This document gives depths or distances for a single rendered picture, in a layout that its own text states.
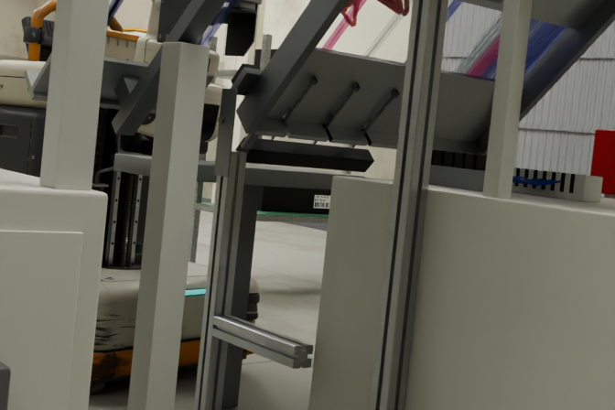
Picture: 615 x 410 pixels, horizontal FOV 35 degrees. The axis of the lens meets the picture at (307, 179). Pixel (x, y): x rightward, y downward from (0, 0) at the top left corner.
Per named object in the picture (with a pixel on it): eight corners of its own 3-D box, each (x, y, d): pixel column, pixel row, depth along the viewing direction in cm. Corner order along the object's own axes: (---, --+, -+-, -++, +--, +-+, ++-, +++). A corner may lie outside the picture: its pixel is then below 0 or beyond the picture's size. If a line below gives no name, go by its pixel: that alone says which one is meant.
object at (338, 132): (253, 134, 193) (242, 108, 197) (479, 158, 234) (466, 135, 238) (256, 130, 193) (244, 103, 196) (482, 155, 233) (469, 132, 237)
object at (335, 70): (252, 121, 194) (246, 109, 196) (478, 146, 235) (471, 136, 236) (300, 52, 183) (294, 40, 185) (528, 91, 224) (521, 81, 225)
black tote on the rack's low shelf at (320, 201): (261, 210, 430) (264, 186, 429) (239, 206, 443) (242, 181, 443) (359, 215, 465) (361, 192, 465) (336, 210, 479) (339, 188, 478)
